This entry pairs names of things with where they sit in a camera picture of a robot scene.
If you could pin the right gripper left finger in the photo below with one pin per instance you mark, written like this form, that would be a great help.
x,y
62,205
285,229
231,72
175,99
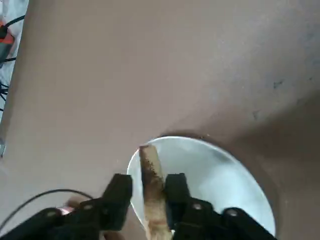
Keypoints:
x,y
117,200

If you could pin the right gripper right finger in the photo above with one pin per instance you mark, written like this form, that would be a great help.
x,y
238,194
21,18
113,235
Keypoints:
x,y
177,200

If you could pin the brown bread slice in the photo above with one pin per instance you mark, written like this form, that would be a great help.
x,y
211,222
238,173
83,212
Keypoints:
x,y
151,175

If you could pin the white round plate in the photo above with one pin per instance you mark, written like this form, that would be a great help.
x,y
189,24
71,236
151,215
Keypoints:
x,y
212,175

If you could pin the orange black device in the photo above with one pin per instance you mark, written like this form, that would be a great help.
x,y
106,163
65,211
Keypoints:
x,y
6,35

